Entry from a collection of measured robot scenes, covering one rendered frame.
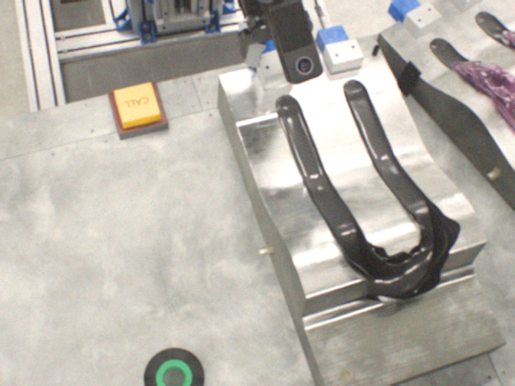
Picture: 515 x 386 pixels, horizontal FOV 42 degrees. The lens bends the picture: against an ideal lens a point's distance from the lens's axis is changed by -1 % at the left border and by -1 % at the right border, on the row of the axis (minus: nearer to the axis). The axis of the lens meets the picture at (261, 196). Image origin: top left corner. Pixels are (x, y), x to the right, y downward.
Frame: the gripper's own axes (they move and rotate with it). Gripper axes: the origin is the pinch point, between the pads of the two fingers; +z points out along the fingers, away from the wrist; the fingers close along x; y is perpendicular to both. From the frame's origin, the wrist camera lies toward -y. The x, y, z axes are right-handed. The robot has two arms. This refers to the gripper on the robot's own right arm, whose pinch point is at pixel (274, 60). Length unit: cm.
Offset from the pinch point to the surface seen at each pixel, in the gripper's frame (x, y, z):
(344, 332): 3.2, -39.5, 2.0
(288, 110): -0.1, -6.3, 4.7
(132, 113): 22.3, 1.7, 7.5
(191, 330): 22.9, -32.5, 6.3
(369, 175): -7.7, -19.7, 3.4
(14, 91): 61, 57, 95
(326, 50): -8.6, 1.1, 4.2
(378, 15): -55, 55, 112
